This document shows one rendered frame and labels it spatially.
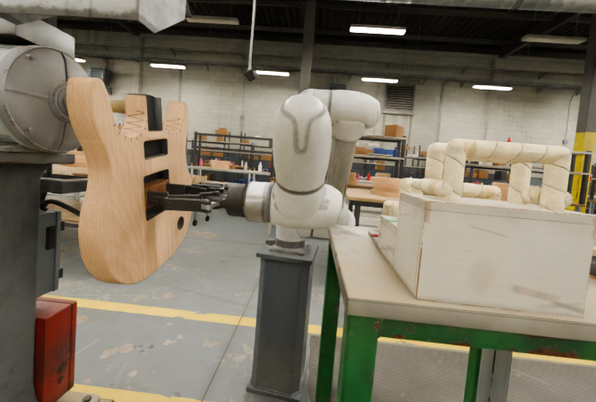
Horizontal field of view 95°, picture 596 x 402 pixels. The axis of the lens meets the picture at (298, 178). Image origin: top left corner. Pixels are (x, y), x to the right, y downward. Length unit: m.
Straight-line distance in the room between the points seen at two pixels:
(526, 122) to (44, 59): 14.49
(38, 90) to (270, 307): 1.18
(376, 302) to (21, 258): 0.95
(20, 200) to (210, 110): 11.80
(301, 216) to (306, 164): 0.13
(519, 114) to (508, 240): 13.94
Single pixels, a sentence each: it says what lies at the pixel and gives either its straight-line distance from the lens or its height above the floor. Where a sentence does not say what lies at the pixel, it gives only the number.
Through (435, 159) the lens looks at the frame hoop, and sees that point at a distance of 0.61.
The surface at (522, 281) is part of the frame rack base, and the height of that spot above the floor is 0.98.
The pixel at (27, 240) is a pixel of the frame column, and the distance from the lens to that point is 1.10.
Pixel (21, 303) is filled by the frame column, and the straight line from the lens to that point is 1.15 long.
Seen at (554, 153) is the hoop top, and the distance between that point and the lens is 0.62.
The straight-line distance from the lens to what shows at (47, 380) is 1.31.
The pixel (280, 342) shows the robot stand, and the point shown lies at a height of 0.27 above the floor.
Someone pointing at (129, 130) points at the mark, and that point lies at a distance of 0.66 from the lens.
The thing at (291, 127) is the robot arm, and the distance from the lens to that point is 0.46.
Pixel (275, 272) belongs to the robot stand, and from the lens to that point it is 1.40.
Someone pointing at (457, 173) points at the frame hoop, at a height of 1.15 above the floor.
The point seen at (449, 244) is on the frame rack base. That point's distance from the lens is 0.54.
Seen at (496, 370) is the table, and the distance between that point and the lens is 1.18.
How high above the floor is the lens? 1.14
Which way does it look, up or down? 3 degrees down
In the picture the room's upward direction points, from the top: 5 degrees clockwise
